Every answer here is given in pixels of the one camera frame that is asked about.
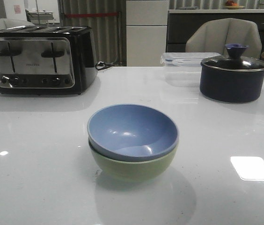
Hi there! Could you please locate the blue bowl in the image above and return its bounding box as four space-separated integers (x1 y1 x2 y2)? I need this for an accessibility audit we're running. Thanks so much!
87 104 179 162

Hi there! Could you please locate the green bowl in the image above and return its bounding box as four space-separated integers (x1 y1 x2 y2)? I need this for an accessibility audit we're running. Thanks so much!
88 137 179 182

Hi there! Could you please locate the clear plastic food container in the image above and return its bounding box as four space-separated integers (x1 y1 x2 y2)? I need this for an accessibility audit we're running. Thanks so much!
160 52 220 88

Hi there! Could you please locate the white refrigerator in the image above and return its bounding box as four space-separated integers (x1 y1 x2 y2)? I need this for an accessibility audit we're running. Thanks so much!
126 0 169 67

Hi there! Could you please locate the dark blue saucepan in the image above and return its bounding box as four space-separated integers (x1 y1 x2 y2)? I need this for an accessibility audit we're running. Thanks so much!
199 65 264 103

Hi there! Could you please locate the dark kitchen counter cabinet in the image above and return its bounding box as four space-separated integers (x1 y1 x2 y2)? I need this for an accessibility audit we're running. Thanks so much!
166 9 264 52

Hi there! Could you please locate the black and chrome toaster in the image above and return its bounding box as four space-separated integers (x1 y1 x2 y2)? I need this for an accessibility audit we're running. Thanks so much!
0 26 97 95

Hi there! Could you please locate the beige chair right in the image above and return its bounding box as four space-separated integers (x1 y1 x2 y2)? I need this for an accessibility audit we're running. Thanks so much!
185 18 262 59

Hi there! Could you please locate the glass pot lid blue knob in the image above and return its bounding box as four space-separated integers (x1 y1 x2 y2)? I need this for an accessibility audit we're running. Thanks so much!
201 44 264 72

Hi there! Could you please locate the fruit bowl on counter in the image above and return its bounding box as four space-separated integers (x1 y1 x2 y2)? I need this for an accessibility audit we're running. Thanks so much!
224 0 244 9

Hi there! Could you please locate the black toaster power cord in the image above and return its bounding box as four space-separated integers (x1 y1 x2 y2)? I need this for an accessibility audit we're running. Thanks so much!
95 61 114 71

